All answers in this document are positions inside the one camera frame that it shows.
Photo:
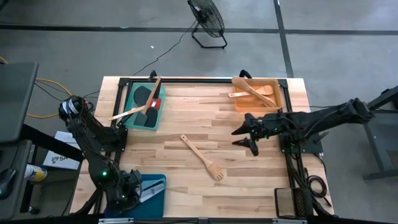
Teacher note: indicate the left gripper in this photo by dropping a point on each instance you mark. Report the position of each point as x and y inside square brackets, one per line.
[130, 188]

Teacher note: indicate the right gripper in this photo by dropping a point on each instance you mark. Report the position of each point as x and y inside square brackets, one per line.
[264, 127]

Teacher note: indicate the wooden forked spatula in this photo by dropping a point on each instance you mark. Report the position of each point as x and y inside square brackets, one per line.
[216, 173]

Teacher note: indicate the wooden turner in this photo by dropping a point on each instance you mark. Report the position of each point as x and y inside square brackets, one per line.
[267, 90]

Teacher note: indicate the wooden spoon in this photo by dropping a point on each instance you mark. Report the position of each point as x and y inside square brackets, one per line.
[239, 82]

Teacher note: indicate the black oval silicone spatula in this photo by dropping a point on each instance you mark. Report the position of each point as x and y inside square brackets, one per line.
[141, 95]

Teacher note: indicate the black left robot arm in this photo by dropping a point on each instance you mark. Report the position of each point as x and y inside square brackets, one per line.
[93, 137]

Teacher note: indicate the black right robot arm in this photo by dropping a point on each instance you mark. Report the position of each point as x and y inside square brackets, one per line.
[323, 119]

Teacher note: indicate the dark blue plastic bin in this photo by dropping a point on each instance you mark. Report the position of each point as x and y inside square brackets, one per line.
[152, 210]

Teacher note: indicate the orange translucent plastic bin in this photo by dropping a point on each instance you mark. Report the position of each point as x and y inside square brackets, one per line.
[248, 104]

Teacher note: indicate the green translucent plastic bin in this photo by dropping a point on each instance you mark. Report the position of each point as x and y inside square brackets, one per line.
[131, 122]

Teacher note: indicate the white printed paper box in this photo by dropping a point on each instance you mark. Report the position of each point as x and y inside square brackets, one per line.
[62, 163]

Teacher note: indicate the black mesh tray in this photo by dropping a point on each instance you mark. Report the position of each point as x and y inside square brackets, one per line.
[284, 202]

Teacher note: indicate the yellow and white spray can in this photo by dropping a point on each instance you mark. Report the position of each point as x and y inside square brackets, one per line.
[37, 173]

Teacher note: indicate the black diagonal beam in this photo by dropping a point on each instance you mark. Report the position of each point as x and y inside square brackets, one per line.
[46, 141]

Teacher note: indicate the small black caster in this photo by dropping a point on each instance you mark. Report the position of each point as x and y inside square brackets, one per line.
[33, 210]

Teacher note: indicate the black table clamp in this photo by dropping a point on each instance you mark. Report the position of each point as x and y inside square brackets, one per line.
[152, 74]

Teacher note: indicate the black computer mouse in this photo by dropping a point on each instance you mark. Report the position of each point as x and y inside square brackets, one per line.
[6, 183]

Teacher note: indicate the black floor fan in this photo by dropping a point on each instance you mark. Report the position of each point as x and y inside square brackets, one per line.
[206, 15]

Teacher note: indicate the black metal side stand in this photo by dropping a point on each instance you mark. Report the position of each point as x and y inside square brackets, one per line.
[373, 140]

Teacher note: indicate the dark grey desk top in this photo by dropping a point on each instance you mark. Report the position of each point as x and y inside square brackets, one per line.
[15, 99]

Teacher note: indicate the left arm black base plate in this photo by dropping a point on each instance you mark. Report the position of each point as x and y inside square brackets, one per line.
[121, 144]

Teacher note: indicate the black metal table frame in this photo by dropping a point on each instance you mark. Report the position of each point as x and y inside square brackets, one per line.
[202, 80]

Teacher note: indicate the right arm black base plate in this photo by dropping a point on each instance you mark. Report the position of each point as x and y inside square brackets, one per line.
[312, 146]

